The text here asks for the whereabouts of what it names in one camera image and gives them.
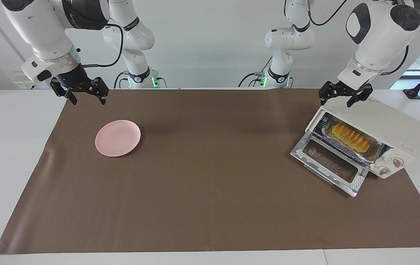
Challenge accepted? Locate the white power strip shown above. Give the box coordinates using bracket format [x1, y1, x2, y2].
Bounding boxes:
[14, 72, 37, 90]

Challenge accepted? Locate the black base cable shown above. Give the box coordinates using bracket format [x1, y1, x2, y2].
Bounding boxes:
[238, 57, 273, 88]
[113, 72, 127, 89]

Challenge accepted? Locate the glass oven door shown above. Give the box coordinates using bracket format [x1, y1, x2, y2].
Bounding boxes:
[290, 132, 371, 197]

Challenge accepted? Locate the white toaster oven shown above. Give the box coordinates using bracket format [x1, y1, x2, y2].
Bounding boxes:
[305, 96, 420, 180]

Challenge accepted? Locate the pink round plate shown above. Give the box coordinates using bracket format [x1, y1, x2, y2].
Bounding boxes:
[95, 120, 141, 158]

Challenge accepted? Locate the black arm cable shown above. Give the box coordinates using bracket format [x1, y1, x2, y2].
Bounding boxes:
[306, 0, 420, 76]
[81, 23, 124, 68]

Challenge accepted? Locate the sliced yellow bread loaf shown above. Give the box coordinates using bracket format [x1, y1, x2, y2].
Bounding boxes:
[330, 123, 372, 152]

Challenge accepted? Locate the black right base cable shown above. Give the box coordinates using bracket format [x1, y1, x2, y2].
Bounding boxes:
[113, 72, 127, 89]

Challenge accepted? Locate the brown table mat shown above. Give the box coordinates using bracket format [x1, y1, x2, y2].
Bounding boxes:
[0, 88, 420, 255]

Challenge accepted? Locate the black left base cable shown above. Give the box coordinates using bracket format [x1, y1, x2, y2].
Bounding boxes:
[238, 57, 273, 88]

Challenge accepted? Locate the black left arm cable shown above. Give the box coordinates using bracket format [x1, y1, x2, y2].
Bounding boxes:
[306, 0, 420, 76]

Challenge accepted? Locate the aluminium foil tray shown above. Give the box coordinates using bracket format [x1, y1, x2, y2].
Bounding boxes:
[322, 114, 384, 162]

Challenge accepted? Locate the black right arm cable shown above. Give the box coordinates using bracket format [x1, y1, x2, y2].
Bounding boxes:
[81, 23, 124, 68]

